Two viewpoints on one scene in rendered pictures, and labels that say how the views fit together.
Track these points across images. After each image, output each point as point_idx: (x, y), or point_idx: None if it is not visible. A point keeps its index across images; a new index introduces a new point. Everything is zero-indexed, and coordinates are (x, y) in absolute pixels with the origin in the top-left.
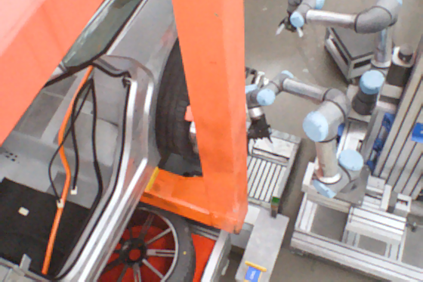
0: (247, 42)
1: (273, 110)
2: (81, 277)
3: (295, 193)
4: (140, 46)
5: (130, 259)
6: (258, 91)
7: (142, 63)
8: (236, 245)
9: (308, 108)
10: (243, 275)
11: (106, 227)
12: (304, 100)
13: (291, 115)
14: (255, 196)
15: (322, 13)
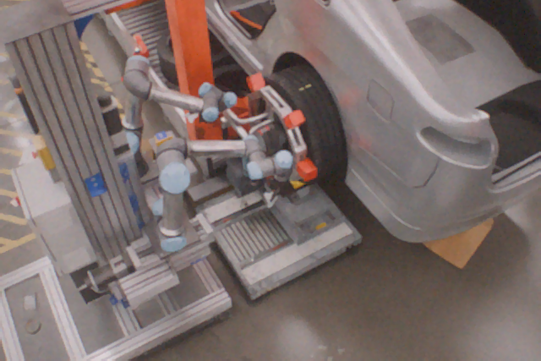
0: (419, 348)
1: (308, 307)
2: (219, 21)
3: (211, 259)
4: None
5: (238, 93)
6: (215, 88)
7: (275, 3)
8: (207, 181)
9: (281, 339)
10: (167, 134)
11: (235, 38)
12: (295, 343)
13: (287, 317)
14: (232, 225)
15: (226, 141)
